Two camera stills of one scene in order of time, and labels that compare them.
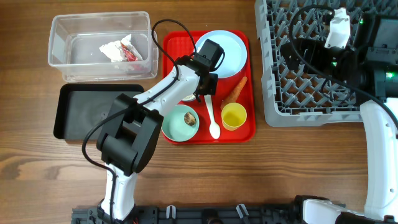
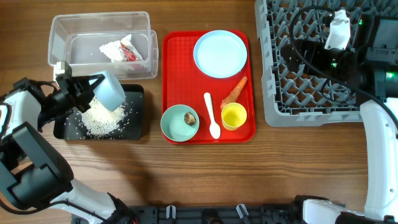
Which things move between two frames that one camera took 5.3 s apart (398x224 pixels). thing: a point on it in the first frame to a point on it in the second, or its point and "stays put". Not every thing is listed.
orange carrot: [232, 98] stays put
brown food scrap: [189, 119] stays put
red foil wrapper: [129, 54] stays put
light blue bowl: [189, 98] to [110, 93]
